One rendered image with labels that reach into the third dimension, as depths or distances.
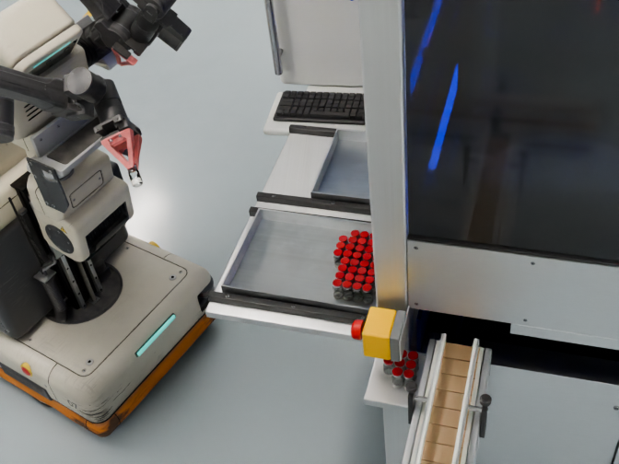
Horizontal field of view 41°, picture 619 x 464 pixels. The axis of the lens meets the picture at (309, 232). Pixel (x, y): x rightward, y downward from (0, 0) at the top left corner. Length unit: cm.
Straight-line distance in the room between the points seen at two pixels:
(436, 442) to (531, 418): 36
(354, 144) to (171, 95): 205
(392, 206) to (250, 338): 157
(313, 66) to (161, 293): 89
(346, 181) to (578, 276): 80
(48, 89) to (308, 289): 70
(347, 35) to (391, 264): 108
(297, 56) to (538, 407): 129
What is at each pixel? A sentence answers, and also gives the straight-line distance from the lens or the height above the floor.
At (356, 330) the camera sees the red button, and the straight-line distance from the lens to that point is 159.
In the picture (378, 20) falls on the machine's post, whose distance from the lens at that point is 122.
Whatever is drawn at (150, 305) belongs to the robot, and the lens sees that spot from 273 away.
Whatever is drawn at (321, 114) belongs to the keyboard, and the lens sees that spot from 242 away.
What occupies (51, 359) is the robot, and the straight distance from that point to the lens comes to 270.
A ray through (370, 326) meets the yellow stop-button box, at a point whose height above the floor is 103.
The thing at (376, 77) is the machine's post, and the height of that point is 155.
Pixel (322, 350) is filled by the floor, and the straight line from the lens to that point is 285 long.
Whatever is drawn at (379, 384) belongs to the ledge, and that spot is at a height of 88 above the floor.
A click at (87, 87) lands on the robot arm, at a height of 137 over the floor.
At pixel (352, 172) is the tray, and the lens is 212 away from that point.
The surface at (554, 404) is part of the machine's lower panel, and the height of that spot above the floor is 77.
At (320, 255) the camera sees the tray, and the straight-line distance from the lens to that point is 191.
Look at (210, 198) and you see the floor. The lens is 347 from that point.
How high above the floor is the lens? 225
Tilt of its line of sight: 44 degrees down
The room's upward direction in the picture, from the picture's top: 8 degrees counter-clockwise
